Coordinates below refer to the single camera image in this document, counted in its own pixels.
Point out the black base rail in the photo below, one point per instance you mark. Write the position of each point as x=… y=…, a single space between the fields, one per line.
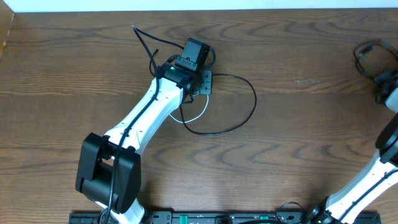
x=215 y=218

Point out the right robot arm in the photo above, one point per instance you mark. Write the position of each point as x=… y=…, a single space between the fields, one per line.
x=379 y=174

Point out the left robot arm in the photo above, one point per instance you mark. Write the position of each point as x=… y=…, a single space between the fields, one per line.
x=109 y=168

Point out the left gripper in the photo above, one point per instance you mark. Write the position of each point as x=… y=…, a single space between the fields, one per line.
x=206 y=82

